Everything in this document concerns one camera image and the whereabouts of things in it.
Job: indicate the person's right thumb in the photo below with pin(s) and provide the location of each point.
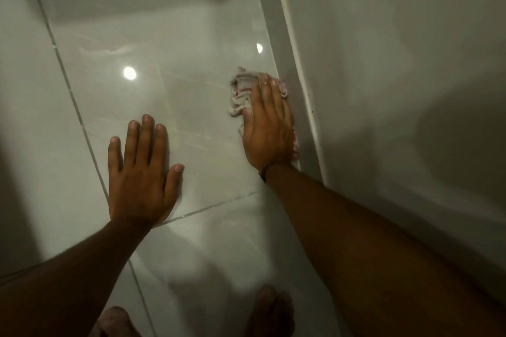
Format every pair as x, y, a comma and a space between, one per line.
247, 121

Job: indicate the person's left middle finger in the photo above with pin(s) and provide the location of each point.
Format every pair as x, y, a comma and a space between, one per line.
144, 141

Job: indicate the person's left foot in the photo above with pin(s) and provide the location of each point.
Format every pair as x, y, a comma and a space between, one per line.
114, 323

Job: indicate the person's right middle finger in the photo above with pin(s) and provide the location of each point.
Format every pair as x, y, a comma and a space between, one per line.
268, 94

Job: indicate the white and pink cleaning rag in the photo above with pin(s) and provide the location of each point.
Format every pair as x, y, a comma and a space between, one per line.
242, 92

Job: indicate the person's foot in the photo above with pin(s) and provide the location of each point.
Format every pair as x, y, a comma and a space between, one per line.
114, 323
270, 313

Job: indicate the person's right foot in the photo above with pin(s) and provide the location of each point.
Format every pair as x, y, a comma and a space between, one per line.
270, 313

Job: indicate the person's left forearm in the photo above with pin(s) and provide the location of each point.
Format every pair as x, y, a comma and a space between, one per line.
63, 281

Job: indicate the black wristband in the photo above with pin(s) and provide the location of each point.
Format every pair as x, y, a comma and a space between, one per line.
262, 174

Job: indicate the person's left little finger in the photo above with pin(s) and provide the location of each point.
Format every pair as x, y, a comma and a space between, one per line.
114, 155

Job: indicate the grey skirting board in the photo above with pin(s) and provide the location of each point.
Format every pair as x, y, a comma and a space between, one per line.
292, 84

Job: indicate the person's left hand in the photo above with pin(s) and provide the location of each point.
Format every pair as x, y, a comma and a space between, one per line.
138, 186

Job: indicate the person's left thumb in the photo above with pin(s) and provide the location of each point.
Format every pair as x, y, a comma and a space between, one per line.
174, 184

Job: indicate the person's right forearm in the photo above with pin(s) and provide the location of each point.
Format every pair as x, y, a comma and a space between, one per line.
379, 261

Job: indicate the person's right little finger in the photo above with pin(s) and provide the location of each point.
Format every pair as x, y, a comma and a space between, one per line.
288, 111

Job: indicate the person's right hand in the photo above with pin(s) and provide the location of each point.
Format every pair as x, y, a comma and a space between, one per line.
268, 135

